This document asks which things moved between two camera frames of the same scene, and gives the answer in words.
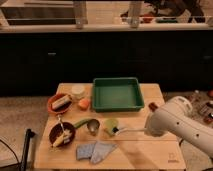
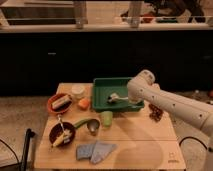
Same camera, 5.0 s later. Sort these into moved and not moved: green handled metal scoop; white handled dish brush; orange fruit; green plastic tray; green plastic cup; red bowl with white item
Moved: green plastic cup; white handled dish brush
Not moved: green handled metal scoop; green plastic tray; red bowl with white item; orange fruit
